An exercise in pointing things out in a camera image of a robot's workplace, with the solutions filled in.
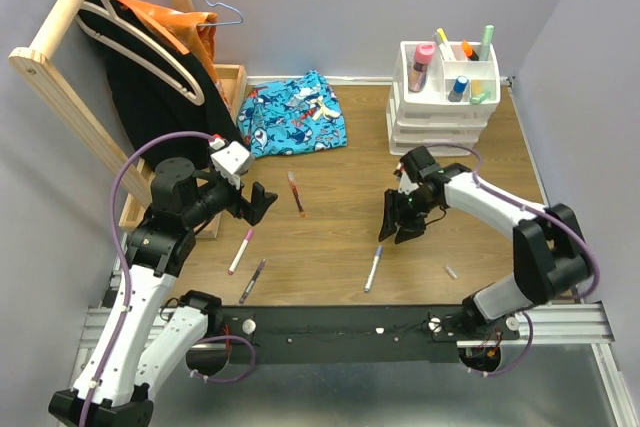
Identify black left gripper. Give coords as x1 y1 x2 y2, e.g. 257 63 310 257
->
184 167 279 228

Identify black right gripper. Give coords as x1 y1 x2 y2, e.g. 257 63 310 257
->
378 187 439 243

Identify red clear-cap pen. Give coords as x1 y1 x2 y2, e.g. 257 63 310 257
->
287 171 305 218

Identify blue cap white marker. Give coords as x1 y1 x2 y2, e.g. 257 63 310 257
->
364 245 383 293

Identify purple cap white marker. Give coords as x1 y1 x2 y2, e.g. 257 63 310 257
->
227 229 254 275

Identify small white chalk piece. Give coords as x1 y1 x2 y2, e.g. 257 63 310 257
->
444 265 458 280

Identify dark purple pen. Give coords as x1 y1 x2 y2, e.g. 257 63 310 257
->
238 258 267 305

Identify pink lid pen tube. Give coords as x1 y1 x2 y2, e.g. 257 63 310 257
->
408 42 437 93

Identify orange black highlighter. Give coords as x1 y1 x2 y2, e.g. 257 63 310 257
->
460 40 479 61

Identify yellow cap white marker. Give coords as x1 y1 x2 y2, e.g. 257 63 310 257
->
436 28 456 61

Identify mint grey highlighter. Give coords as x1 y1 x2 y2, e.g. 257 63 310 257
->
479 24 494 61

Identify grey cap white marker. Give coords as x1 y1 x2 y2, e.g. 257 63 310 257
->
433 32 449 61

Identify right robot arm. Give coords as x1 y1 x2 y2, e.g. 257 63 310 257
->
379 146 599 339

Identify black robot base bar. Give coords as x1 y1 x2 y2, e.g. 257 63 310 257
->
186 304 520 375

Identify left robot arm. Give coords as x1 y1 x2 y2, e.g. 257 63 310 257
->
49 145 277 426

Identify blue shark print cloth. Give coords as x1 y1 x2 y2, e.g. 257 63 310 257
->
237 70 348 158

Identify white wooden hanger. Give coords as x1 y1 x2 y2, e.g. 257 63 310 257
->
68 0 207 106

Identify white drawer organizer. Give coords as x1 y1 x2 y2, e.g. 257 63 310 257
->
386 41 501 156

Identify black hanging garment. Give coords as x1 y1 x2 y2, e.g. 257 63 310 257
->
78 0 246 169

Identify orange garment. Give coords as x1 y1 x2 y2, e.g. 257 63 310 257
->
117 0 231 110

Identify wooden clothes rack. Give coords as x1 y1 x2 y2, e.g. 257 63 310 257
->
8 0 247 232

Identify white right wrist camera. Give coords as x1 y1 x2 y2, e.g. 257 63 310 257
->
394 163 419 195

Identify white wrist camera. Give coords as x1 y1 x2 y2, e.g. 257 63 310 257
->
394 163 419 195
209 137 255 191

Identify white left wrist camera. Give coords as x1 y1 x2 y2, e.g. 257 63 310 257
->
209 137 255 191

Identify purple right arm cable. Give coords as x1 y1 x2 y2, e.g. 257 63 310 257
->
424 142 601 378

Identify aluminium rail frame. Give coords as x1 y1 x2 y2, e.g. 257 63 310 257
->
57 74 640 427

